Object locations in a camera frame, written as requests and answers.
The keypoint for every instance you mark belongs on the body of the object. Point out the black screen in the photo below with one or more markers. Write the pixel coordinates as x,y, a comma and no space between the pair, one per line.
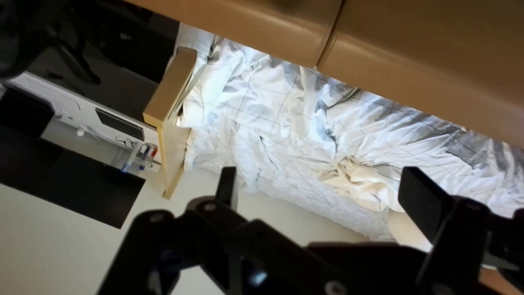
118,123

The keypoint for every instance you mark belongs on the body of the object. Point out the cream crumpled cloth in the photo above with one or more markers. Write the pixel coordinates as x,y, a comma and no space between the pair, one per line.
360,184

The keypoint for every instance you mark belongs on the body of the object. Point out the bunch of marker pens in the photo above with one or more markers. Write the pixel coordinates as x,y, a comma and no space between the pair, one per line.
141,157

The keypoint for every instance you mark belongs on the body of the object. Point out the light wooden side board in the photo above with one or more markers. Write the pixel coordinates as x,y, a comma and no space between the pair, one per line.
170,102

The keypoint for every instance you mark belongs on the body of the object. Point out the white checked duvet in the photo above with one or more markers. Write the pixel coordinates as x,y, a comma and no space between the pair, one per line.
286,123

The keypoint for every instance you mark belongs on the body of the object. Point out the tan padded headboard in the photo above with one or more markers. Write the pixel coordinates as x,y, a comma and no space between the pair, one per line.
409,49

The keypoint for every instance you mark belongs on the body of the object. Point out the black table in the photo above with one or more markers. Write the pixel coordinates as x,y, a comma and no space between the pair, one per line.
69,184

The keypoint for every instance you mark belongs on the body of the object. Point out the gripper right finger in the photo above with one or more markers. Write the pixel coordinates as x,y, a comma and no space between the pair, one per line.
458,246

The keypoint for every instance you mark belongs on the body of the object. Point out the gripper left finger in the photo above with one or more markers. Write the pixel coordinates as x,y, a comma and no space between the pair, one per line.
163,246

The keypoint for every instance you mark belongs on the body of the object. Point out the white desk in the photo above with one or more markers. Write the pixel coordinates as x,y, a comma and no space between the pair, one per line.
73,110

